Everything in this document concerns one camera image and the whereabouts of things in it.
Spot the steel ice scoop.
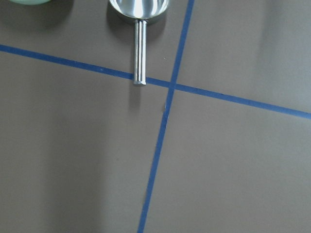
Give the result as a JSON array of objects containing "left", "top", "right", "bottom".
[{"left": 109, "top": 0, "right": 170, "bottom": 86}]

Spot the green bowl of ice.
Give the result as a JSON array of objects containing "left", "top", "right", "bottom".
[{"left": 9, "top": 0, "right": 51, "bottom": 5}]

